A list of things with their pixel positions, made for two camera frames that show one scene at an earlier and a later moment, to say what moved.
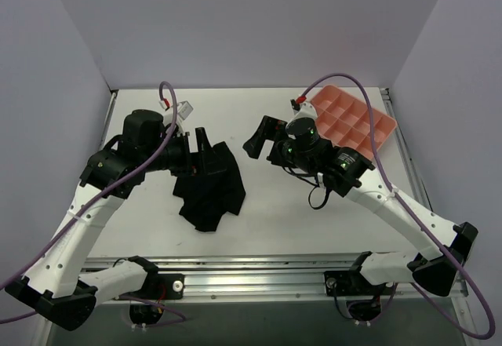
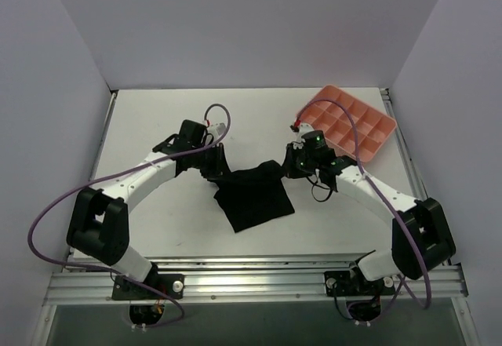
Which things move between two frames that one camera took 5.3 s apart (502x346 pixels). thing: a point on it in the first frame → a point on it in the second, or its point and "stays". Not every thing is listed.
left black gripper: x=188 y=153 stays
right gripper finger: x=254 y=145 → x=287 y=167
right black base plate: x=346 y=283 stays
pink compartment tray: x=343 y=121 stays
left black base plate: x=161 y=285 stays
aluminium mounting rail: x=265 y=277 stays
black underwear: x=208 y=198 → x=252 y=196
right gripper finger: x=269 y=128 → x=290 y=154
